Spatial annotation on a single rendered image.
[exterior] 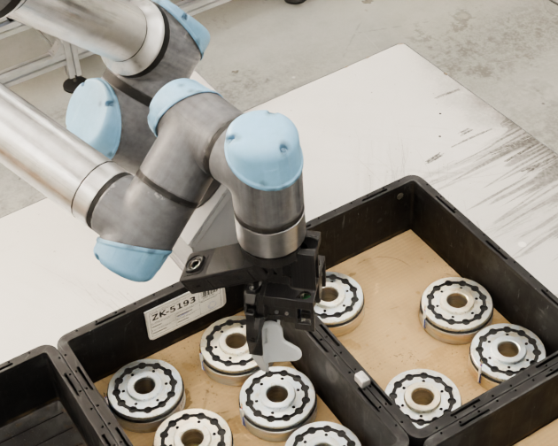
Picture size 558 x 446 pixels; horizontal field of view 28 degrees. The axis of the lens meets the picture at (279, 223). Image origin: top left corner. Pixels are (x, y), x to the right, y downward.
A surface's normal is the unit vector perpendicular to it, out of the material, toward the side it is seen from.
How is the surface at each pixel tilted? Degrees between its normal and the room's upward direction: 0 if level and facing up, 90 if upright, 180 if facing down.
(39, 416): 0
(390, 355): 0
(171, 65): 98
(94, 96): 52
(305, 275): 93
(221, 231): 90
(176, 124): 46
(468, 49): 0
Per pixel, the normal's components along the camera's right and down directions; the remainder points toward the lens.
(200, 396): -0.04, -0.73
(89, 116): -0.68, -0.12
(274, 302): -0.22, 0.72
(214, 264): -0.52, -0.65
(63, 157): -0.10, -0.38
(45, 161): -0.30, -0.10
